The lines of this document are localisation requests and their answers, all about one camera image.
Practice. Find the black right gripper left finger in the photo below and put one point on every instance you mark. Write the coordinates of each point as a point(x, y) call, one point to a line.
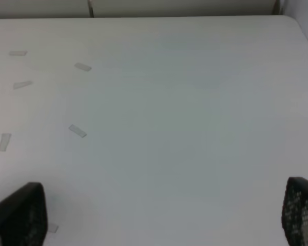
point(23, 216)

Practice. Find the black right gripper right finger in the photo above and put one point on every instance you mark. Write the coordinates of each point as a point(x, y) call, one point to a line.
point(294, 216)

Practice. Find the clear tape strip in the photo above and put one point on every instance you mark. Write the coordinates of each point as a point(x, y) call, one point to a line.
point(77, 131)
point(52, 228)
point(22, 84)
point(83, 67)
point(17, 53)
point(5, 139)

